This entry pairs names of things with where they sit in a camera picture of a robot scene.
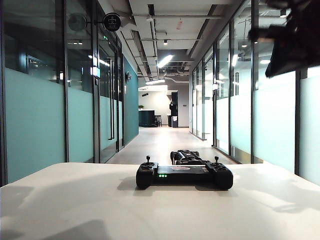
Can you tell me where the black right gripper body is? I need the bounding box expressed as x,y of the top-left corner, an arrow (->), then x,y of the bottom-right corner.
248,9 -> 320,46

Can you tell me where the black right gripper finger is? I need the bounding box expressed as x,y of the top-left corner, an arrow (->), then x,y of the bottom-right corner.
264,42 -> 320,78

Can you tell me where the black remote control with sticker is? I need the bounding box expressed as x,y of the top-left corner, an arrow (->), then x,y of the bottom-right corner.
135,155 -> 234,191

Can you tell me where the black quadruped robot dog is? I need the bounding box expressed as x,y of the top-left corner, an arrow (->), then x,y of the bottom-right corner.
169,149 -> 208,166

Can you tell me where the long linear ceiling light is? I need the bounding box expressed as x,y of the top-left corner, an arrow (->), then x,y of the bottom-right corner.
157,54 -> 174,69

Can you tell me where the dark bar counter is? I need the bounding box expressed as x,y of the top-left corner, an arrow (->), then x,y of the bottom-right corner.
138,109 -> 156,128

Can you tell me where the round black hanging sign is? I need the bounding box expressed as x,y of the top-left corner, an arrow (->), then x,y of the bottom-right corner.
102,12 -> 122,32

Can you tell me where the long black door handle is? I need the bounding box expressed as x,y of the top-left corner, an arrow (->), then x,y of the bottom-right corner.
107,57 -> 116,141

